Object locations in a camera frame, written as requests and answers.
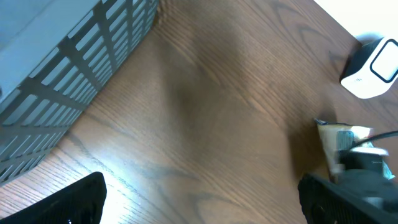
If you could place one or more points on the grey plastic mesh basket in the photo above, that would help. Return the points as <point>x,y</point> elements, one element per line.
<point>52,70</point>

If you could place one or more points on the white barcode scanner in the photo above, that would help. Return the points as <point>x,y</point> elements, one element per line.
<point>372,69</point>

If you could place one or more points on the cream blue snack bag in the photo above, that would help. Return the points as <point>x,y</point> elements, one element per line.
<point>340,138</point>

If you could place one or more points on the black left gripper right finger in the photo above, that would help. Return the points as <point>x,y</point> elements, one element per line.
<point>357,197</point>

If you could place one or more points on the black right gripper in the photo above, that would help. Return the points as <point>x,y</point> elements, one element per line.
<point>363,161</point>

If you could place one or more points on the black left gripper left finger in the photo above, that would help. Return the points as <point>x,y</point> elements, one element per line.
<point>80,202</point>

